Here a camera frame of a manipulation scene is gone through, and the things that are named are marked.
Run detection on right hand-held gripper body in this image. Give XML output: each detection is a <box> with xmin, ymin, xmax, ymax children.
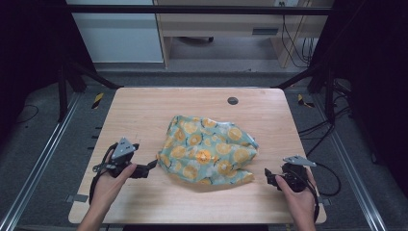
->
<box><xmin>272</xmin><ymin>154</ymin><xmax>318</xmax><ymax>193</ymax></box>

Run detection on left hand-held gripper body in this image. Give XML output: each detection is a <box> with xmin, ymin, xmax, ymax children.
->
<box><xmin>92</xmin><ymin>137</ymin><xmax>150</xmax><ymax>180</ymax></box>

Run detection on green cloth with orange print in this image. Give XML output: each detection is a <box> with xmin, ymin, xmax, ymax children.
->
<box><xmin>156</xmin><ymin>115</ymin><xmax>260</xmax><ymax>186</ymax></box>

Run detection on person's right hand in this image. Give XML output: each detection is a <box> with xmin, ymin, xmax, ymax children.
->
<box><xmin>274</xmin><ymin>167</ymin><xmax>318</xmax><ymax>223</ymax></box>

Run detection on person's left hand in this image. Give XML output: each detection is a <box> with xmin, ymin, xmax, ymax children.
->
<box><xmin>90</xmin><ymin>149</ymin><xmax>138</xmax><ymax>212</ymax></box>

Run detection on yellow black striped tape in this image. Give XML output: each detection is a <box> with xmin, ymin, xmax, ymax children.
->
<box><xmin>296</xmin><ymin>93</ymin><xmax>316</xmax><ymax>109</ymax></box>
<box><xmin>91</xmin><ymin>91</ymin><xmax>106</xmax><ymax>111</ymax></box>

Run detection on black metal stand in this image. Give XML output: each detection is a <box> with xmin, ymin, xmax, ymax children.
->
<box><xmin>274</xmin><ymin>63</ymin><xmax>337</xmax><ymax>125</ymax></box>
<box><xmin>57</xmin><ymin>60</ymin><xmax>124</xmax><ymax>123</ymax></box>

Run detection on white cabinet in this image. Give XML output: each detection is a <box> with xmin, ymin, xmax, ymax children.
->
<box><xmin>65</xmin><ymin>0</ymin><xmax>165</xmax><ymax>64</ymax></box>

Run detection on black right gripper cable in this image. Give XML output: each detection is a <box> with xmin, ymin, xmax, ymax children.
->
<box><xmin>297</xmin><ymin>161</ymin><xmax>343</xmax><ymax>224</ymax></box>

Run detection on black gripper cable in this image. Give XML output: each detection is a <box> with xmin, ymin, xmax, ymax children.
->
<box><xmin>88</xmin><ymin>141</ymin><xmax>119</xmax><ymax>206</ymax></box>
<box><xmin>297</xmin><ymin>161</ymin><xmax>343</xmax><ymax>224</ymax></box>

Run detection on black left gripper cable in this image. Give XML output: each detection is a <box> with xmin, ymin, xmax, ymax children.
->
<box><xmin>88</xmin><ymin>141</ymin><xmax>119</xmax><ymax>206</ymax></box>

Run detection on aluminium floor rail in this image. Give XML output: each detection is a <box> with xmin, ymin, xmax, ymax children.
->
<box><xmin>312</xmin><ymin>93</ymin><xmax>389</xmax><ymax>231</ymax></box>
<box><xmin>0</xmin><ymin>91</ymin><xmax>82</xmax><ymax>231</ymax></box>

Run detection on black floor cables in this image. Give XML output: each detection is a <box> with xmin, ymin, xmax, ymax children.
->
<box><xmin>297</xmin><ymin>80</ymin><xmax>354</xmax><ymax>158</ymax></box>

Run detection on black cables under desk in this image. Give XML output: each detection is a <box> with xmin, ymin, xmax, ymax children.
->
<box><xmin>280</xmin><ymin>2</ymin><xmax>317</xmax><ymax>69</ymax></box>

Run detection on black horizontal frame bar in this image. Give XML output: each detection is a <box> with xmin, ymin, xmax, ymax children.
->
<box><xmin>65</xmin><ymin>4</ymin><xmax>333</xmax><ymax>16</ymax></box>

